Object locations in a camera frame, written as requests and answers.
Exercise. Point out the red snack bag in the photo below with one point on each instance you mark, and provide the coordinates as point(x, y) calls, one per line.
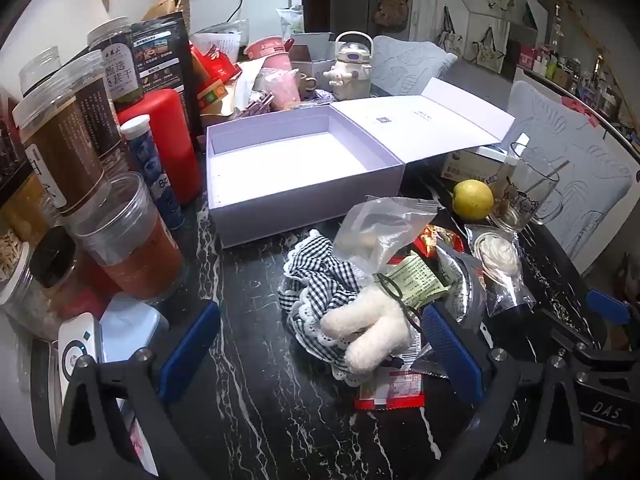
point(215, 67)

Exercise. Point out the beige ceramic mug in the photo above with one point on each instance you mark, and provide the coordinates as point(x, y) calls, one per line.
point(306, 84)

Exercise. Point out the bundle of purple sachets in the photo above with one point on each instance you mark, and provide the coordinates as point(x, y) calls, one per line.
point(257, 105)

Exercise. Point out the crumpled clear plastic bag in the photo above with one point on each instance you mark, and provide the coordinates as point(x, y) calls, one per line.
point(277, 90)

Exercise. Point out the white mini fridge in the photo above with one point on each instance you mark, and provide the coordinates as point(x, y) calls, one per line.
point(215, 2)

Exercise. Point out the green snack packet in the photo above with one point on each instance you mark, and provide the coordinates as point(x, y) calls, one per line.
point(417, 280)

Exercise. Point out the kraft paper pouch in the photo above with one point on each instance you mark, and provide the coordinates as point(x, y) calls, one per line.
point(225, 106)

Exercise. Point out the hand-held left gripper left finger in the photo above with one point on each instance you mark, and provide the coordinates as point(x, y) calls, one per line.
point(190, 355)

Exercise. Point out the light blue case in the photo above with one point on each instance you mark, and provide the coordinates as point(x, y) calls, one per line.
point(130, 325)

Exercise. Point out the white medicine box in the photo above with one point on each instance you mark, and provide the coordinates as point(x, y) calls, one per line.
point(465, 165)

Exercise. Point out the pink printed paper cup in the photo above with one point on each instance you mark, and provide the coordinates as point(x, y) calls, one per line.
point(265, 47)

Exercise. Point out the red yellow carton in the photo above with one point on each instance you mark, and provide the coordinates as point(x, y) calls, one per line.
point(215, 95)

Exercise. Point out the canvas tote bag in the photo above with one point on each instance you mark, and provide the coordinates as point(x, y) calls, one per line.
point(452, 35)
point(492, 50)

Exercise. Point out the white round-button device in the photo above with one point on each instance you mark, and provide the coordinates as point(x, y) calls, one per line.
point(80, 345)

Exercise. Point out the green white pouch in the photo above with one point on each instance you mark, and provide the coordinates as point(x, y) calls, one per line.
point(291, 21)

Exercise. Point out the glass mug with cartoon print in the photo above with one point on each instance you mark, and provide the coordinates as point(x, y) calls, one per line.
point(530, 195)

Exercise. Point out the metal spoon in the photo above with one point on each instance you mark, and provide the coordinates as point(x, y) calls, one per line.
point(555, 169)

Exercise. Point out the tall pink cup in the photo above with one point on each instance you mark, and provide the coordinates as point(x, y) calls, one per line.
point(280, 62)

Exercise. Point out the red gold candy wrapper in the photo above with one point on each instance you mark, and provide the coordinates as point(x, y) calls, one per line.
point(435, 242)

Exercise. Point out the lemon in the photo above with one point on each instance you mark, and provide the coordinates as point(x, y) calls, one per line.
point(472, 200)

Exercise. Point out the clear zip bag beige contents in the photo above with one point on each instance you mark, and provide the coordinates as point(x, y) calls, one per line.
point(370, 240)

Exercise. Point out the red white snack packet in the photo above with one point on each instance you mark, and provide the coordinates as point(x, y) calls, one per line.
point(395, 392)

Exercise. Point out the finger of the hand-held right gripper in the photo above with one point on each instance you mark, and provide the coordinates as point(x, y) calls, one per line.
point(607, 306)

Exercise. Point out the clear zip bag white item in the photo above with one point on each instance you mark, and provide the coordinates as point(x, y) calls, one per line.
point(497, 260)

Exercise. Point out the cluster of clear plastic jars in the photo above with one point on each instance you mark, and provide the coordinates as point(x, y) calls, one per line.
point(65, 150)

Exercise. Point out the white cartoon water bottle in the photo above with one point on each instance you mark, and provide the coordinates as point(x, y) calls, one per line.
point(347, 67)

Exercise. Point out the open grey white carton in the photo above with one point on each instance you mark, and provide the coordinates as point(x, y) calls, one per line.
point(312, 55)

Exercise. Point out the grey quilted chair cushion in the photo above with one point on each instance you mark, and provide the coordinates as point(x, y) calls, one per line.
point(570, 135)
point(410, 65)

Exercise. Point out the blue tablet tube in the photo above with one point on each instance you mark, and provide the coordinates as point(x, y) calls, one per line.
point(155, 180)

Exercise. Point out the row of small bottles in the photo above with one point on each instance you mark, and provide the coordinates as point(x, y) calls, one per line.
point(575, 75)

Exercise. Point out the lavender gift box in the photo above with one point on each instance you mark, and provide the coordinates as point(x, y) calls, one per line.
point(280, 170)

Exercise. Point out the clear cup with orange contents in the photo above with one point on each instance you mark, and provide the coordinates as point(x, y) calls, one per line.
point(135, 260)

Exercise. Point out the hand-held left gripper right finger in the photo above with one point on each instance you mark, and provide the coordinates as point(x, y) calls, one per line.
point(452, 355)

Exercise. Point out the black printed pouch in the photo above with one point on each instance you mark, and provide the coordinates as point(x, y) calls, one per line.
point(162, 60)

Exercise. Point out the red canister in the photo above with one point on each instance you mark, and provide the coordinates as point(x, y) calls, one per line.
point(170, 150)

